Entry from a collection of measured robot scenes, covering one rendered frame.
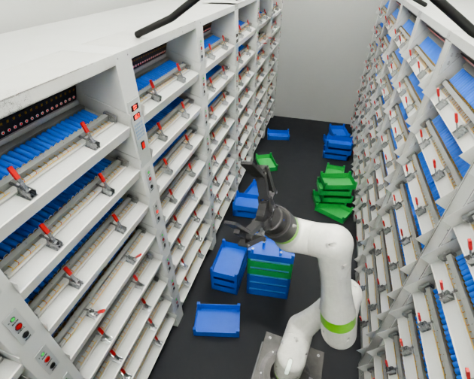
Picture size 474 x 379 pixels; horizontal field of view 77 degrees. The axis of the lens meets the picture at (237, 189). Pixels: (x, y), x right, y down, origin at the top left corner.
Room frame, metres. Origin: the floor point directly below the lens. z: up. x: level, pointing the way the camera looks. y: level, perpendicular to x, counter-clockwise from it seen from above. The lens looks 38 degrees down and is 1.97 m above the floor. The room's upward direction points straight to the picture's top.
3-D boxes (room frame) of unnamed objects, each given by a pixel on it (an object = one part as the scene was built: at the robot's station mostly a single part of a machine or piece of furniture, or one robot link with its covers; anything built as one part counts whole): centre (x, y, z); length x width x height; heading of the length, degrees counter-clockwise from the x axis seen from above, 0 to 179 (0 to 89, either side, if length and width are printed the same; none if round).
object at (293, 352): (0.62, -0.25, 0.50); 0.16 x 0.13 x 0.19; 155
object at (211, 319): (1.07, 0.13, 0.04); 0.30 x 0.20 x 0.08; 88
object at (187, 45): (1.78, 0.29, 0.86); 0.20 x 0.09 x 1.73; 74
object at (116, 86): (1.11, 0.48, 0.86); 0.20 x 0.09 x 1.73; 74
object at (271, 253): (1.37, -0.24, 0.44); 0.30 x 0.20 x 0.08; 80
